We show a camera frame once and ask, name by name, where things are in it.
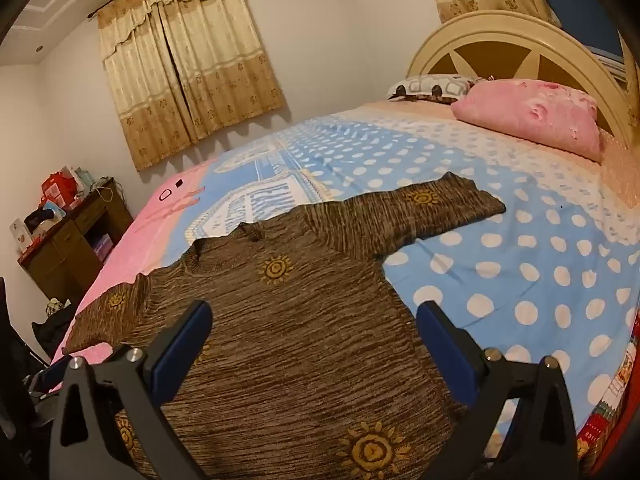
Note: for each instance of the floral cloth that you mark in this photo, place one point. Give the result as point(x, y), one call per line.
point(56, 306)

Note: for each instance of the white patterned pillow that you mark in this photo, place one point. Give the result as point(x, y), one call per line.
point(425, 85)

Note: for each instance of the black cloth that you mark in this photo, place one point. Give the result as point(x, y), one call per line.
point(42, 216)

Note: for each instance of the black bag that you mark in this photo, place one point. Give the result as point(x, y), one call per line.
point(50, 332)

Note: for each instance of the black metal frame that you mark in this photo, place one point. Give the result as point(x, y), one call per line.
point(12, 350)

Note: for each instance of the wide beige patterned curtain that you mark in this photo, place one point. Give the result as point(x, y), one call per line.
point(190, 60)

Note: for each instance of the red gift bag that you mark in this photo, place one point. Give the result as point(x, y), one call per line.
point(57, 187)

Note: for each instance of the cream wooden headboard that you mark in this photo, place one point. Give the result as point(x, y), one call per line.
point(500, 22)

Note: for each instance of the brown wooden desk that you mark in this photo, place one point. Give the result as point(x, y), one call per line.
point(65, 250)

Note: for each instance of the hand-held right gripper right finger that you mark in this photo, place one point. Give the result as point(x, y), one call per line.
point(444, 342)

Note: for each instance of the pink pillow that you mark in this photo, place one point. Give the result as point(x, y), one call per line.
point(530, 110)

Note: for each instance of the pink and blue printed bed sheet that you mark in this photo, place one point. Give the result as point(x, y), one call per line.
point(500, 270)

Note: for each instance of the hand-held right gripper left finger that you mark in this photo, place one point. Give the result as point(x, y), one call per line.
point(184, 347)

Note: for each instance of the white carton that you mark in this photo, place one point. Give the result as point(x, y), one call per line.
point(22, 235)

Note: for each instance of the stack of books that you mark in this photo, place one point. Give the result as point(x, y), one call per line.
point(102, 247)

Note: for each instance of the pale green bag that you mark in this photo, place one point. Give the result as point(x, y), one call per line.
point(85, 180)

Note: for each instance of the brown knitted sweater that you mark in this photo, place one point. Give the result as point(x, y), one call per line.
point(300, 335)

